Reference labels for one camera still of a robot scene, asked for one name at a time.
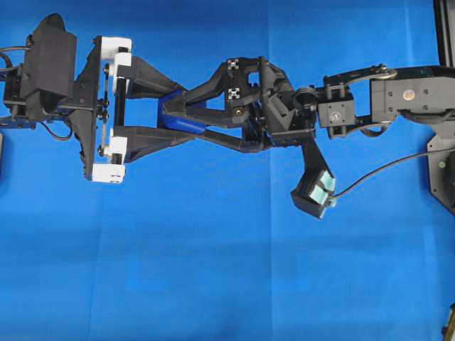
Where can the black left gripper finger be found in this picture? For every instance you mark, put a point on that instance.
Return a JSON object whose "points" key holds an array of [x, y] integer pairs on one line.
{"points": [[145, 81], [142, 140]]}

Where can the yellowish clamp at bottom right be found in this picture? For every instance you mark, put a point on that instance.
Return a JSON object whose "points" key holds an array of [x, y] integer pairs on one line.
{"points": [[448, 331]]}

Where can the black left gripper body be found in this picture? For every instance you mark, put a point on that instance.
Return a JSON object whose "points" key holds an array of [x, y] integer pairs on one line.
{"points": [[102, 153]]}

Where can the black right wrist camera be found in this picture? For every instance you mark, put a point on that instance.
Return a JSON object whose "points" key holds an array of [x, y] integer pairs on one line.
{"points": [[317, 184]]}

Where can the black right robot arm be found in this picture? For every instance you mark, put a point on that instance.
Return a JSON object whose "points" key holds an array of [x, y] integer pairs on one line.
{"points": [[368, 100]]}

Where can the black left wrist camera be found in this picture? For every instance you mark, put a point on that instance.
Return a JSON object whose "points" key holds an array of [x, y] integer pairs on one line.
{"points": [[48, 69]]}

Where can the blue table cloth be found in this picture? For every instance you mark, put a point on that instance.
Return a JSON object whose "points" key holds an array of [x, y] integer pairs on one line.
{"points": [[203, 243]]}

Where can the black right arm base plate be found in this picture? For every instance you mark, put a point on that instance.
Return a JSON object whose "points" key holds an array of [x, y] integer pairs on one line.
{"points": [[441, 164]]}

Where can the blue cube block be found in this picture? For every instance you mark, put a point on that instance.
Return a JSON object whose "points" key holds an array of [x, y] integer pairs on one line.
{"points": [[166, 121]]}

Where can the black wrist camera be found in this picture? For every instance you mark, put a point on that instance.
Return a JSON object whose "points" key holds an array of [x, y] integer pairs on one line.
{"points": [[48, 69], [317, 184]]}

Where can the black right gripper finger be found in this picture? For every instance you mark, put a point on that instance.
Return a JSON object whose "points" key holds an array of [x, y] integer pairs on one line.
{"points": [[222, 120], [184, 105]]}

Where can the black aluminium frame rail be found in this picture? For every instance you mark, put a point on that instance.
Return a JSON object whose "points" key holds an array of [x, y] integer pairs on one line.
{"points": [[444, 16]]}

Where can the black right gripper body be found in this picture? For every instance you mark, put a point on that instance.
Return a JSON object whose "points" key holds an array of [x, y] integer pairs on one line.
{"points": [[271, 112]]}

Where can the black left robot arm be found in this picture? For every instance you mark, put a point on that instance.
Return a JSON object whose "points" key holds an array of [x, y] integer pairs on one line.
{"points": [[11, 76]]}

